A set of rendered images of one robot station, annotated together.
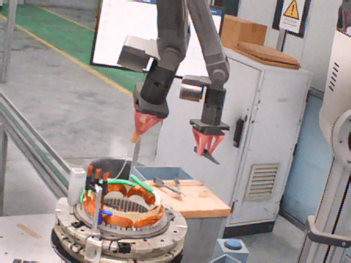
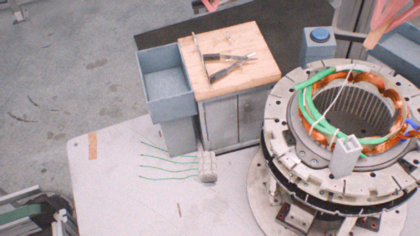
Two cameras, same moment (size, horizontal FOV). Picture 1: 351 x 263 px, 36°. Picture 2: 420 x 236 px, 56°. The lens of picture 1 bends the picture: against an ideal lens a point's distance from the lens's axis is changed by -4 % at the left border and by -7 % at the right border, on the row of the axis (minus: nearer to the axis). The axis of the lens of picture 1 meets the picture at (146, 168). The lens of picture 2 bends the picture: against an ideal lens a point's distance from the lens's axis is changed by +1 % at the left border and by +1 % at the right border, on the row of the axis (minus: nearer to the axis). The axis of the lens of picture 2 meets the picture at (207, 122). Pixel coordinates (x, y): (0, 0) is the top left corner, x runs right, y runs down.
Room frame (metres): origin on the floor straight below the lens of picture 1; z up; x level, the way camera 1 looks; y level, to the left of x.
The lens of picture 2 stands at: (1.35, 0.53, 1.72)
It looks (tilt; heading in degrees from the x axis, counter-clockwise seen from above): 54 degrees down; 289
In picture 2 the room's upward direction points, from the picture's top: 8 degrees counter-clockwise
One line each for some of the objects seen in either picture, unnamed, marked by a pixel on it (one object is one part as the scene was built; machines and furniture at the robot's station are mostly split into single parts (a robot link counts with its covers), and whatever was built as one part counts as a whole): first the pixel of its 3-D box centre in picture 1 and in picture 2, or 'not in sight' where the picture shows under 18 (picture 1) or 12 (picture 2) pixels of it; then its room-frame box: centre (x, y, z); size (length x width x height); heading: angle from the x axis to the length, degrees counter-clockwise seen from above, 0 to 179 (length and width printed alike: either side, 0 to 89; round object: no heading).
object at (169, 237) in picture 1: (121, 217); (348, 119); (1.23, 0.04, 1.09); 0.32 x 0.32 x 0.01
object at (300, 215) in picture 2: not in sight; (300, 215); (1.29, 0.15, 0.85); 0.06 x 0.04 x 0.05; 159
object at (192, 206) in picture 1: (185, 198); (227, 59); (1.50, -0.13, 1.05); 0.20 x 0.19 x 0.02; 27
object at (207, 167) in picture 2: not in sight; (207, 166); (1.53, 0.03, 0.80); 0.10 x 0.05 x 0.04; 106
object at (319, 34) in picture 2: (233, 243); (320, 34); (1.29, -0.26, 1.04); 0.04 x 0.04 x 0.01
